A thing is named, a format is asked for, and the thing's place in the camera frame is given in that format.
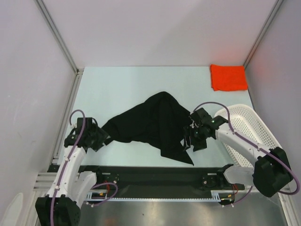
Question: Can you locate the black t-shirt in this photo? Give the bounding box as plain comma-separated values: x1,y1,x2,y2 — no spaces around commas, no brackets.
102,91,193,164

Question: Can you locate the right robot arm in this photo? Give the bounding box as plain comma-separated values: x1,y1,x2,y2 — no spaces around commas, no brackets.
185,107,297,197

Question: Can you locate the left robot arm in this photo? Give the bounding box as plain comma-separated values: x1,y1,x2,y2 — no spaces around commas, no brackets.
35,117,108,226

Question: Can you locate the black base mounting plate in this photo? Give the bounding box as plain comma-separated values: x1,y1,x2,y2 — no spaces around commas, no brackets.
78,165,245,198

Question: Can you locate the white perforated plastic basket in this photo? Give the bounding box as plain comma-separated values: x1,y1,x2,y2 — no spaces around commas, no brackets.
214,104,282,168

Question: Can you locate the folded orange t-shirt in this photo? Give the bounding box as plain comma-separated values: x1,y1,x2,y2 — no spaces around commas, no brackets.
209,65,248,92

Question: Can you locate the aluminium frame rail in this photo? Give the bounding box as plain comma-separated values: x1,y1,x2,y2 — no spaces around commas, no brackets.
33,172,56,191

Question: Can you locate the white slotted cable duct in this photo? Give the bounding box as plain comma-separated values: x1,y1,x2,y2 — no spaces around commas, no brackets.
83,192,234,203

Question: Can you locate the left aluminium corner post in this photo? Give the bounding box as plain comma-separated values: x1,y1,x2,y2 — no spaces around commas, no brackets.
35,0,79,73

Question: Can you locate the aluminium corner post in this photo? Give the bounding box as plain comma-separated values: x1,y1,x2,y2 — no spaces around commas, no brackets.
35,0,79,73
243,0,286,68

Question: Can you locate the right aluminium corner post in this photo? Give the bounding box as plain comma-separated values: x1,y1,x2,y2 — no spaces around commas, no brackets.
243,0,286,68

